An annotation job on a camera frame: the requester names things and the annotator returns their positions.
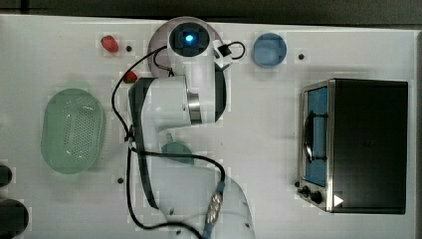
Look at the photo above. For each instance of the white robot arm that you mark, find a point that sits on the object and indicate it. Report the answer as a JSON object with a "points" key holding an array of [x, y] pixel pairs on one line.
{"points": [[193, 192]]}

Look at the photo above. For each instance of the pale purple plate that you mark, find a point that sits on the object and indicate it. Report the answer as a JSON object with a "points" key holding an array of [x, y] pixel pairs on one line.
{"points": [[185, 36]]}

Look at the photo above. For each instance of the green mug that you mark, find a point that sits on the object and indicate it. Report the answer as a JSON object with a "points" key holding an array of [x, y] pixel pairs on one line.
{"points": [[175, 147]]}

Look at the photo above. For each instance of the small red strawberry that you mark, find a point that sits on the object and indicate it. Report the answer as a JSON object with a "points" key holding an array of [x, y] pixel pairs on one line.
{"points": [[130, 77]]}

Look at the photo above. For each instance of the blue cup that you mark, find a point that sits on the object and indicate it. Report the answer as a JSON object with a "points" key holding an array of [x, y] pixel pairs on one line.
{"points": [[269, 50]]}

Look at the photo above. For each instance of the large red strawberry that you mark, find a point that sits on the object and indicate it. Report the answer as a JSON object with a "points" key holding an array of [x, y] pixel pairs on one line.
{"points": [[109, 43]]}

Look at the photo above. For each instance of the green perforated colander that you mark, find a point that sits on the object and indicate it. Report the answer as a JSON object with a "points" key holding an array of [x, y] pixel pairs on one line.
{"points": [[73, 131]]}

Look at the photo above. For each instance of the black toaster oven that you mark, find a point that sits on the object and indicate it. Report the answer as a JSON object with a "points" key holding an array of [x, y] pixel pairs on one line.
{"points": [[354, 146]]}

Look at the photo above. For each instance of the dark grey cylinder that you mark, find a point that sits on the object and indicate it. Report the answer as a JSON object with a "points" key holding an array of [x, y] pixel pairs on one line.
{"points": [[6, 175], [14, 218]]}

